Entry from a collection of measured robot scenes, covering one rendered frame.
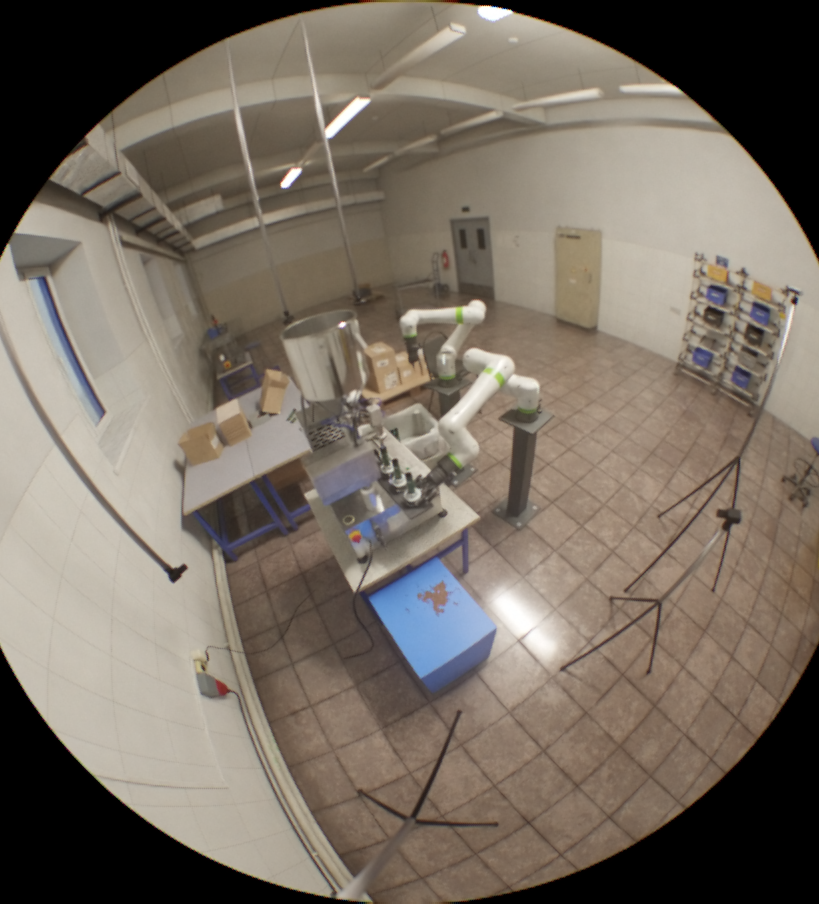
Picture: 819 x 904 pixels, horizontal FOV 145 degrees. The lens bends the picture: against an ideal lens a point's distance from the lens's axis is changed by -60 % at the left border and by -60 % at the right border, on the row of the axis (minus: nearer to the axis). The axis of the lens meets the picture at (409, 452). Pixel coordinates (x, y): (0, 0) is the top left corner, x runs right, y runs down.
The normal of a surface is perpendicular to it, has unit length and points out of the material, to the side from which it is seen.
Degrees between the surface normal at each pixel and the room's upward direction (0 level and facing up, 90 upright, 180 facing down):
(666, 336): 90
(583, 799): 0
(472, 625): 0
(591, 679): 0
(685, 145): 90
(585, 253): 90
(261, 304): 90
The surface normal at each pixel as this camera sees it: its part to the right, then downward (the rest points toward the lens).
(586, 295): -0.86, 0.40
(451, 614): -0.15, -0.76
